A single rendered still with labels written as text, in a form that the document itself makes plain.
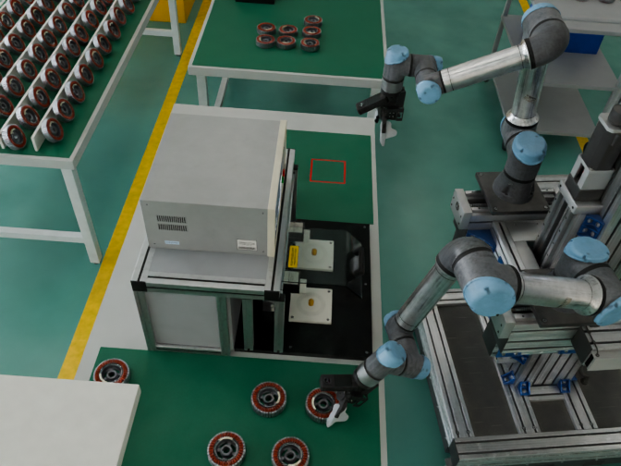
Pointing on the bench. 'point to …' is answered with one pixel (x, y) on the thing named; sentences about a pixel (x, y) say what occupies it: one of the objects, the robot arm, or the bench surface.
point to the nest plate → (322, 309)
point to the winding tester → (215, 185)
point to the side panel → (184, 323)
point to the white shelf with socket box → (65, 421)
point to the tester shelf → (217, 264)
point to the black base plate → (347, 300)
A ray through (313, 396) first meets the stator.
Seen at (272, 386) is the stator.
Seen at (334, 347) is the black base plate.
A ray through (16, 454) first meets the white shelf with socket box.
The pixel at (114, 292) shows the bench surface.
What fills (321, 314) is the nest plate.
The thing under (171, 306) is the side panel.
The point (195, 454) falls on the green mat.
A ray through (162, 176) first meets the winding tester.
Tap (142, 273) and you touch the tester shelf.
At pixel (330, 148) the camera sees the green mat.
